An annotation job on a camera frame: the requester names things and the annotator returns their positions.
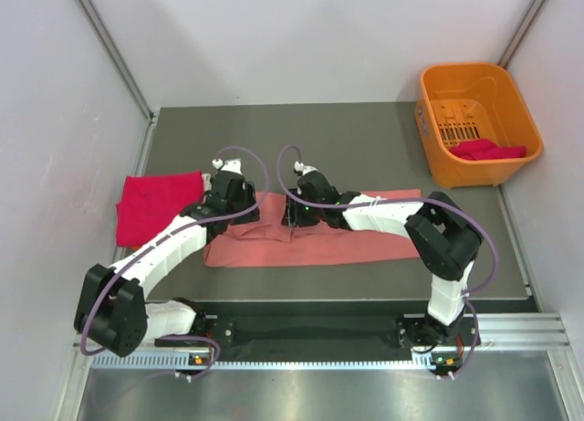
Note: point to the salmon pink t shirt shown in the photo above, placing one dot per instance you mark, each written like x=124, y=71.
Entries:
x=268, y=244

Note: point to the magenta t shirt in basket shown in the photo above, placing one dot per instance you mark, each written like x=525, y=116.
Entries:
x=486, y=150

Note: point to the orange plastic basket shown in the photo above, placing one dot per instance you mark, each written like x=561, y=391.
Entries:
x=473, y=102

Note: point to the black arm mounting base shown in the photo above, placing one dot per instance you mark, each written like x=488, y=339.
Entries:
x=333, y=337

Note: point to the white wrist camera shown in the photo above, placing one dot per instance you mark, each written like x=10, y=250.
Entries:
x=233, y=166
x=301, y=169

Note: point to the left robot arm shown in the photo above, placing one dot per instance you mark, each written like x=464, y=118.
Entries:
x=113, y=310

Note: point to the folded magenta t shirt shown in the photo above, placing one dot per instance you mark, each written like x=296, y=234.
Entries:
x=148, y=204

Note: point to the slotted grey cable duct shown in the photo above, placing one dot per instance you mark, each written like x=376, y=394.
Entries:
x=172, y=360

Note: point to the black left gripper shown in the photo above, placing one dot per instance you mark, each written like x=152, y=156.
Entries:
x=248, y=194

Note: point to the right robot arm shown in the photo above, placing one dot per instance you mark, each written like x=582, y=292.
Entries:
x=446, y=242

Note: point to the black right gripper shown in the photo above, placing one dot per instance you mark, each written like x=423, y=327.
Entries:
x=294, y=217

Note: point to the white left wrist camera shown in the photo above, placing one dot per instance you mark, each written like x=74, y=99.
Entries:
x=233, y=166

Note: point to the folded white t shirt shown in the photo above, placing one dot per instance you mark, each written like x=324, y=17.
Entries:
x=207, y=184

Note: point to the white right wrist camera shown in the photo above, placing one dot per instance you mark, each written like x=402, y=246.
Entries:
x=301, y=169

